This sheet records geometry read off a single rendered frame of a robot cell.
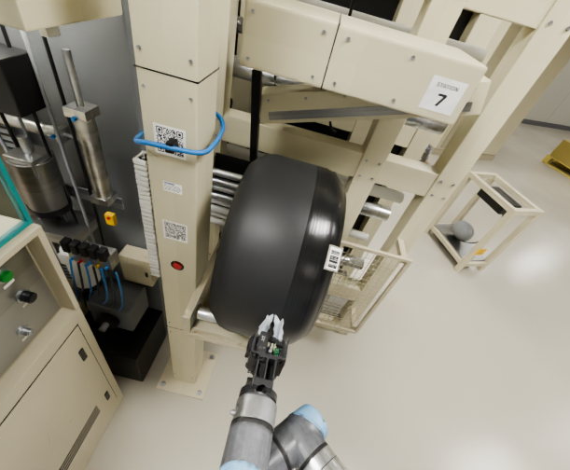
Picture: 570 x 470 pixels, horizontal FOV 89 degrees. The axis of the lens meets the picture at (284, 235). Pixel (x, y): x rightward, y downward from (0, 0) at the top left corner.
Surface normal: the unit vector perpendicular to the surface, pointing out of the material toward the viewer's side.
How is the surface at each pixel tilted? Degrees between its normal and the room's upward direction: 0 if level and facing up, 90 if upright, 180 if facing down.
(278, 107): 90
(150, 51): 90
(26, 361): 0
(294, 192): 15
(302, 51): 90
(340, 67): 90
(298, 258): 47
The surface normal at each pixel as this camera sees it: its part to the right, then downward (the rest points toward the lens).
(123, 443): 0.21, -0.71
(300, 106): -0.15, 0.65
